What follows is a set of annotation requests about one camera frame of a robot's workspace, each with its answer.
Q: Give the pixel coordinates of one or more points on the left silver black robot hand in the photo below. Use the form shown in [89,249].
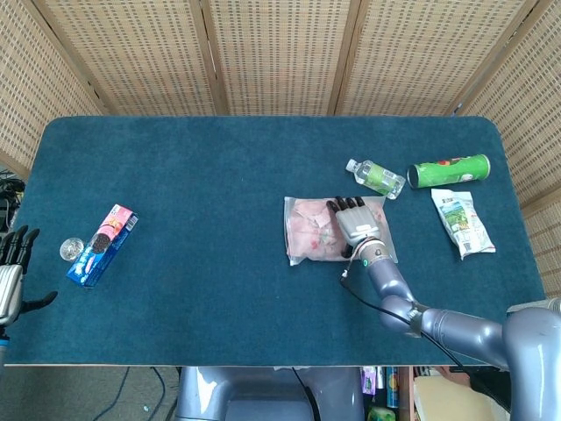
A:
[9,285]

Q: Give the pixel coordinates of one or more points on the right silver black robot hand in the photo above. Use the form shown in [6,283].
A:
[357,223]

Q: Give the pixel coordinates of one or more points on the clear plastic bag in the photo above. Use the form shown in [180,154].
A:
[307,230]

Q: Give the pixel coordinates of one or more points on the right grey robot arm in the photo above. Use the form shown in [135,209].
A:
[460,329]

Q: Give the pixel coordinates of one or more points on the white green snack packet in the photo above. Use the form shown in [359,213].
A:
[460,223]

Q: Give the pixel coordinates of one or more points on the clear bottle with green label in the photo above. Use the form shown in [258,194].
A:
[377,179]

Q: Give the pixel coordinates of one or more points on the pink blue cookie box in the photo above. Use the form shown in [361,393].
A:
[101,245]

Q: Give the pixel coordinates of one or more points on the green chips can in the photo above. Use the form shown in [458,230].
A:
[447,172]

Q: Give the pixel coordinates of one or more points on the teal table mat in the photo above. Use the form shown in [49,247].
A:
[219,197]

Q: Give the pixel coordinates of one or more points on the purple packet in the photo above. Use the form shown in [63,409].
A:
[368,380]

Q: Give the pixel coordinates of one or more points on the blue yellow box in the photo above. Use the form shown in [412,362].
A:
[392,386]

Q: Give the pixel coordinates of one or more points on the woven rattan folding screen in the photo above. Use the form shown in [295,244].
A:
[280,52]

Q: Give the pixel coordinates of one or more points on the pale yellow paper folder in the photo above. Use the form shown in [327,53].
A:
[438,399]

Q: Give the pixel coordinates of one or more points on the grey robot torso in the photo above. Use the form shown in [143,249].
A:
[263,394]

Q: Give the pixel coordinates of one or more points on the white grey cylinder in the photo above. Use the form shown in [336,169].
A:
[550,305]

